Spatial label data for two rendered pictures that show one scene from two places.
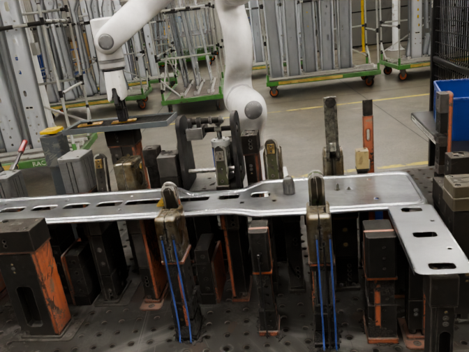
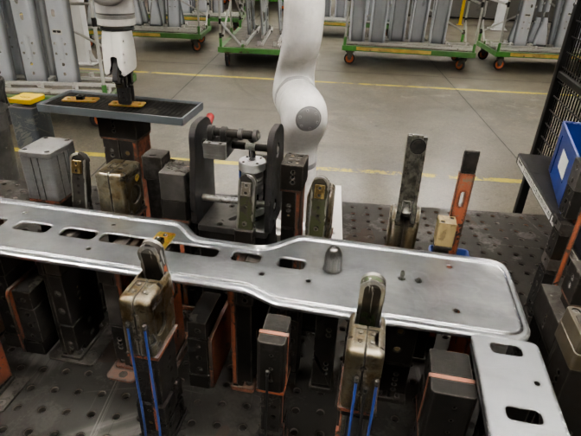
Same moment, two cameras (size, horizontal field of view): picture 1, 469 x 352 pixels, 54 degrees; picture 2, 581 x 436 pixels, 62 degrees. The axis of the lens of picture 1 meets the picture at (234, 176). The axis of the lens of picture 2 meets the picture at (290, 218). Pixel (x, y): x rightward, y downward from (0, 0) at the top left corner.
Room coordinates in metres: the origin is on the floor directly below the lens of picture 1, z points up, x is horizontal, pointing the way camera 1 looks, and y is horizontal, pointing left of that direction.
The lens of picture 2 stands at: (0.39, -0.06, 1.52)
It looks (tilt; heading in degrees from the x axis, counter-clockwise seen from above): 29 degrees down; 0
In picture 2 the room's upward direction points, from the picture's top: 2 degrees clockwise
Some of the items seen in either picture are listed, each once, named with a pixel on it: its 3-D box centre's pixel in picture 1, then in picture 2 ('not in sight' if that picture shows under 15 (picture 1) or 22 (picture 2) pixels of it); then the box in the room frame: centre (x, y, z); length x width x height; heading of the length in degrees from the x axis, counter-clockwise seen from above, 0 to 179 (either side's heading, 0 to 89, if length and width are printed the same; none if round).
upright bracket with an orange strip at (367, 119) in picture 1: (368, 183); (446, 261); (1.24, -0.39, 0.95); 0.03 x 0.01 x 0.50; 80
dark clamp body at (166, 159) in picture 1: (179, 207); (185, 239); (1.39, 0.19, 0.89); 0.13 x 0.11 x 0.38; 170
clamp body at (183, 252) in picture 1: (180, 273); (156, 362); (1.01, 0.17, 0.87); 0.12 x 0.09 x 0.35; 170
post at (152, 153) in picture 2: (162, 203); (163, 227); (1.42, 0.25, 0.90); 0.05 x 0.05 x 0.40; 80
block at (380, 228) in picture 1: (379, 281); (434, 432); (0.91, -0.30, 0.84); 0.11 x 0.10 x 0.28; 170
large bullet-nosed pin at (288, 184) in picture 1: (288, 186); (333, 260); (1.13, -0.14, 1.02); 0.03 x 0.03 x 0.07
